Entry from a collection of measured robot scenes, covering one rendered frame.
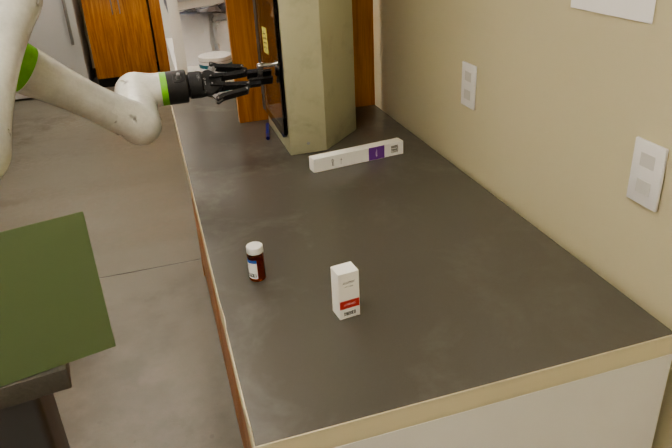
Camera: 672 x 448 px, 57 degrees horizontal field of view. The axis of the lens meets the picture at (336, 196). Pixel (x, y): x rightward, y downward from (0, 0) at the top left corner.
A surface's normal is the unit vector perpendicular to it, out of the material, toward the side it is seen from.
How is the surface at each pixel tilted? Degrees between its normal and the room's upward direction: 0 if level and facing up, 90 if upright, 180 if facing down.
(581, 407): 90
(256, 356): 0
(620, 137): 90
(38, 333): 90
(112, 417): 0
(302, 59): 90
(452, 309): 0
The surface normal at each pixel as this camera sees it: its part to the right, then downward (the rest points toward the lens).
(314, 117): 0.29, 0.39
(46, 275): 0.51, 0.34
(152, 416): -0.04, -0.90
